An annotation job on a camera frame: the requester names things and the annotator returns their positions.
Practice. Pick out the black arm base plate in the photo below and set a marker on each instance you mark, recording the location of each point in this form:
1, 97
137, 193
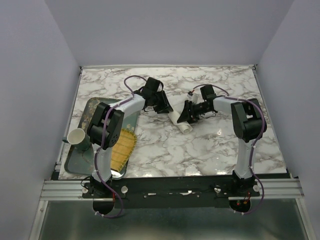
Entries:
172, 192

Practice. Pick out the green floral metal tray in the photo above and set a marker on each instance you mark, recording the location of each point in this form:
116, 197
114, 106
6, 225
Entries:
80, 157

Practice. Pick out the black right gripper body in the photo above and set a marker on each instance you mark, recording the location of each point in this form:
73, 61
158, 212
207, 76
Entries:
198, 109

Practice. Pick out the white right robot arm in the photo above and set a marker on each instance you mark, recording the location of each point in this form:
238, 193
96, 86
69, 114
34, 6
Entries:
248, 122

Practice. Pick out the cream cloth napkin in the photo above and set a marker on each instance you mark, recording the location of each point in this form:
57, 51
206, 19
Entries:
177, 105

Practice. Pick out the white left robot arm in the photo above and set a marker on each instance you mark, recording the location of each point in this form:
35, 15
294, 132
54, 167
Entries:
106, 123

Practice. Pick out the white cup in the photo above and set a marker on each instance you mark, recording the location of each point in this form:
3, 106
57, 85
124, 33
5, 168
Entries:
78, 139

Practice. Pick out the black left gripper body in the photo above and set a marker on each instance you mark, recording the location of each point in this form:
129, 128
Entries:
156, 102

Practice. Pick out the yellow bamboo mat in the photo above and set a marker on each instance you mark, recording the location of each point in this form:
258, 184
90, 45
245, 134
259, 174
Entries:
123, 149

